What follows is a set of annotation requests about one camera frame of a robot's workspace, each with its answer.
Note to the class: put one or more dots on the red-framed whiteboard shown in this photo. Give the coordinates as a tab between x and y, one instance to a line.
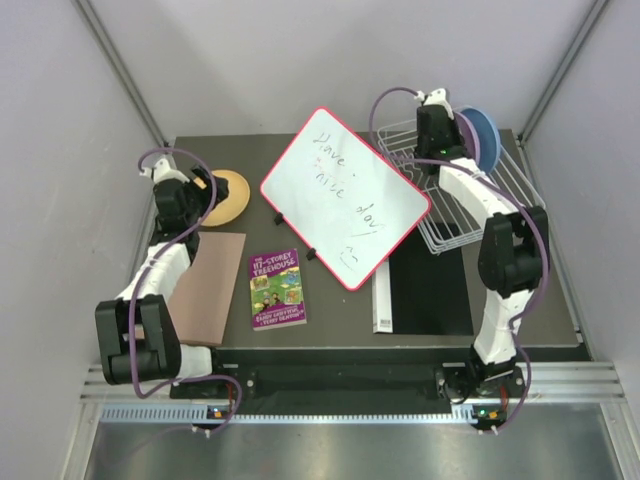
342	198

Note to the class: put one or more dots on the aluminium front rail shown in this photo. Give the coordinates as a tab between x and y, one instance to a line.
551	383

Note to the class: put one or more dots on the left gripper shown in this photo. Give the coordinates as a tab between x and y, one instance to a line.
205	193

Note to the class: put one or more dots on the yellow plate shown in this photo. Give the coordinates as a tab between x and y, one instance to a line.
236	202

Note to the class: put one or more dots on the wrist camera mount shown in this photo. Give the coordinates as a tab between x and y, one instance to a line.
438	97
164	169

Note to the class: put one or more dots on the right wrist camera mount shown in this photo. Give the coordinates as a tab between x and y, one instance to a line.
438	97

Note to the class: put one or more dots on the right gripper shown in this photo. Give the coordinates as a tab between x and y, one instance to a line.
453	127

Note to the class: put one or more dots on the black flat box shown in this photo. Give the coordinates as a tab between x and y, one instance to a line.
417	292

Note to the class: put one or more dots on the purple plate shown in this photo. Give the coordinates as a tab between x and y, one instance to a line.
469	135

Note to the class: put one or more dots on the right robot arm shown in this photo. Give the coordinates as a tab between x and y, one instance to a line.
513	258

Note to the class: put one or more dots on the brown cardboard sheet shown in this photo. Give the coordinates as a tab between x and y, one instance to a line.
200	303

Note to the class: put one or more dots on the white wire dish rack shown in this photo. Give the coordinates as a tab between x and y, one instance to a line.
449	225

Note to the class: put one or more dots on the purple treehouse book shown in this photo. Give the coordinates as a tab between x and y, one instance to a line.
277	298

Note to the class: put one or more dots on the blue plate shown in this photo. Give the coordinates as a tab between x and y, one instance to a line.
487	153

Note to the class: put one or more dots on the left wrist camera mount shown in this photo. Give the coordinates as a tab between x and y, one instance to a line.
164	169

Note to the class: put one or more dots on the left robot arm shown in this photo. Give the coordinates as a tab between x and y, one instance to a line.
135	329

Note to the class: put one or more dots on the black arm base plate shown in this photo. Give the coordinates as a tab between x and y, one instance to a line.
457	371

